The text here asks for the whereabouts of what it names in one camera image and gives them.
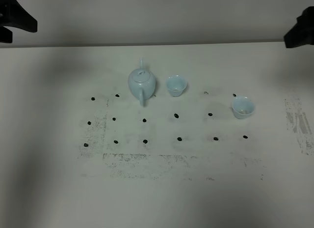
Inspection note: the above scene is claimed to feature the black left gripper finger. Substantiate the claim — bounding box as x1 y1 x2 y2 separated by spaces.
0 27 12 43
0 0 38 33

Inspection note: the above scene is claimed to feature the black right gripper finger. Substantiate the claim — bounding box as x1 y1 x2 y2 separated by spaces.
284 6 314 48

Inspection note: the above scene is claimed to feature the light blue porcelain teapot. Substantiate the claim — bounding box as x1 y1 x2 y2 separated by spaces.
128 58 156 107

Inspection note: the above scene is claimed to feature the light blue teacup near teapot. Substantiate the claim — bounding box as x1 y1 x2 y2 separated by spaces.
166 75 187 97

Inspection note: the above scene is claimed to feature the light blue teacup far right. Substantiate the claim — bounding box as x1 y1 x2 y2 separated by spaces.
231 96 256 119

